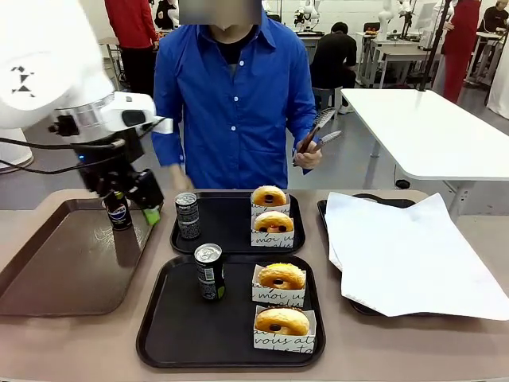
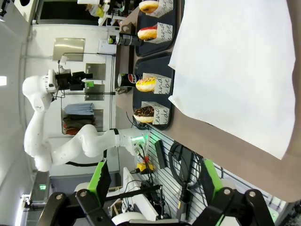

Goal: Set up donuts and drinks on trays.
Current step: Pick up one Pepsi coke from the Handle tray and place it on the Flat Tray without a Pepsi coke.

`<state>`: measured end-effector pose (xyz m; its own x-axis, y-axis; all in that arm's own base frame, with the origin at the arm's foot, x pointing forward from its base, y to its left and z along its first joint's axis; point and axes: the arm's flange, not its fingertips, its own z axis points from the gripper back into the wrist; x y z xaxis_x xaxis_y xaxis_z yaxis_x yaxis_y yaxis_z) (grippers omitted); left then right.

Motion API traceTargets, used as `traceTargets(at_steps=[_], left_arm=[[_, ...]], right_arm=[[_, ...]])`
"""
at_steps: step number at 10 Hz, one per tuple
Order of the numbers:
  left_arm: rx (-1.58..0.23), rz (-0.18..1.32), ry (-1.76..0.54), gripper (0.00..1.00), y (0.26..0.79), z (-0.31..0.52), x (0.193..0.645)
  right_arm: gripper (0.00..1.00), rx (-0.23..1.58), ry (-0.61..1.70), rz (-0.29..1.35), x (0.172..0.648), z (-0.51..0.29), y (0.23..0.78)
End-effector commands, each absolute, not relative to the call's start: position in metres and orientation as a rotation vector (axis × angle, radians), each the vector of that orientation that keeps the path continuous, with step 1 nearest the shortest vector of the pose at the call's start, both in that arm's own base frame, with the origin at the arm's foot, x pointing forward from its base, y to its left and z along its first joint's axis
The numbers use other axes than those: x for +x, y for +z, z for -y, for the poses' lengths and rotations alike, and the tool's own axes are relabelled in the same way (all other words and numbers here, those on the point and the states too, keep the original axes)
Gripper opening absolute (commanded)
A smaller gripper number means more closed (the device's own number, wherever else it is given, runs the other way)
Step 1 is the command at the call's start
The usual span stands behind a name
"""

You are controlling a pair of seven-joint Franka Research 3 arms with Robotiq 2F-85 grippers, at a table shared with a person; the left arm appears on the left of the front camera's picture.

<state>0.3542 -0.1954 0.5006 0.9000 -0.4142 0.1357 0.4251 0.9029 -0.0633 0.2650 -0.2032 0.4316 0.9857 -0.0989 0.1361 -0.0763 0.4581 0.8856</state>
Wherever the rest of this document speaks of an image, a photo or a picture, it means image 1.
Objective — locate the person's right hand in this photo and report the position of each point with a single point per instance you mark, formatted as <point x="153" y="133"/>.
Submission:
<point x="181" y="179"/>

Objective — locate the bystander in red top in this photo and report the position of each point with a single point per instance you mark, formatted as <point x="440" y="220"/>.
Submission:
<point x="133" y="32"/>

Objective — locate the bystander in black shirt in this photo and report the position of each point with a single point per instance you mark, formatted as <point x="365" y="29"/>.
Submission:
<point x="495" y="20"/>

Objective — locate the donut in box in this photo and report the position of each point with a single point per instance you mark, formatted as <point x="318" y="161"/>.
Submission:
<point x="274" y="239"/>
<point x="278" y="210"/>
<point x="278" y="297"/>
<point x="284" y="343"/>

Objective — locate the large white paper sheet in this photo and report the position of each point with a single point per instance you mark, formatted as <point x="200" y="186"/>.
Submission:
<point x="397" y="254"/>

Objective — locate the bystander in red dress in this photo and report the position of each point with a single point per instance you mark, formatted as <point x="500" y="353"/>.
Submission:
<point x="459" y="47"/>

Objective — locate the person in blue shirt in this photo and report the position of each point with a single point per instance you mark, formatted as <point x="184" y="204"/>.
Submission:
<point x="234" y="119"/>

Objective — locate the person's right forearm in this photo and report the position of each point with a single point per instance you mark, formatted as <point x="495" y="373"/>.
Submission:
<point x="169" y="149"/>

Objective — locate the donut in box nearest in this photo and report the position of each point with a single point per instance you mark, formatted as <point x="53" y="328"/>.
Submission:
<point x="284" y="343"/>

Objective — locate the white table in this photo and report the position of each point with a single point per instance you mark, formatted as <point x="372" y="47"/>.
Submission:
<point x="429" y="131"/>

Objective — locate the donut in box far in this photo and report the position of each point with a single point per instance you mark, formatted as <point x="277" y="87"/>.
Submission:
<point x="278" y="210"/>

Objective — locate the black stand pole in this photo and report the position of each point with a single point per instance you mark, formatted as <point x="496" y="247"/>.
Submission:
<point x="435" y="44"/>

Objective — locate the person's left forearm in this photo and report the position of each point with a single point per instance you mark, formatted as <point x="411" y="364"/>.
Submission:
<point x="294" y="139"/>

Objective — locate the black Pepsi can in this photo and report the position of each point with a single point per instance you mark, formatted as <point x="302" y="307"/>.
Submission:
<point x="187" y="219"/>
<point x="208" y="274"/>
<point x="119" y="215"/>

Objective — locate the brown plastic tray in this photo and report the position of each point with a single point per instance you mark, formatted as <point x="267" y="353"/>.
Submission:
<point x="71" y="258"/>

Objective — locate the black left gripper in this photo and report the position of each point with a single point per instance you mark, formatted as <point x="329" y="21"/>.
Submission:
<point x="139" y="187"/>

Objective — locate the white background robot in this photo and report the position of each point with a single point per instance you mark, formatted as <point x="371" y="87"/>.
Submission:
<point x="306" y="14"/>

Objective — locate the seated bystander in black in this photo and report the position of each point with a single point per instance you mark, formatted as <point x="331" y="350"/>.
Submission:
<point x="334" y="55"/>

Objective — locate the grey workbench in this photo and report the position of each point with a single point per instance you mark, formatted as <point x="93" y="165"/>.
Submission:
<point x="397" y="55"/>

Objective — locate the black plastic tray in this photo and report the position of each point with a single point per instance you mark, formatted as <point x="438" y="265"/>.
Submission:
<point x="230" y="326"/>
<point x="226" y="223"/>
<point x="399" y="202"/>

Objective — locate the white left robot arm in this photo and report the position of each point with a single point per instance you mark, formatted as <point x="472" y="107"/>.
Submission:
<point x="40" y="59"/>

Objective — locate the grey stool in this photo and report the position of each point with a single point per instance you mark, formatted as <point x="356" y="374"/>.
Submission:
<point x="328" y="95"/>

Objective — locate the person's left hand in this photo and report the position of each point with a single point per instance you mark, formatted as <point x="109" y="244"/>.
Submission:
<point x="310" y="159"/>

